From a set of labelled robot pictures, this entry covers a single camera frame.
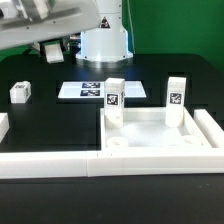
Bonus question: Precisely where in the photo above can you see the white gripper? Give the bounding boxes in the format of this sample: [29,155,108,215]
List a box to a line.
[0,0,101,57]

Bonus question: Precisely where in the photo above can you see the white square table top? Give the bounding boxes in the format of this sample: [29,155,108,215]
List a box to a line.
[100,107,211,150]

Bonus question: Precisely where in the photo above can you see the white plate with tags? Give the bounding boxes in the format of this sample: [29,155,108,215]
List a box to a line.
[58,81,146,99]

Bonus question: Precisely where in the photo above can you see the white U-shaped fence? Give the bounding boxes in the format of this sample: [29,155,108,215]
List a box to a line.
[0,109,224,179]

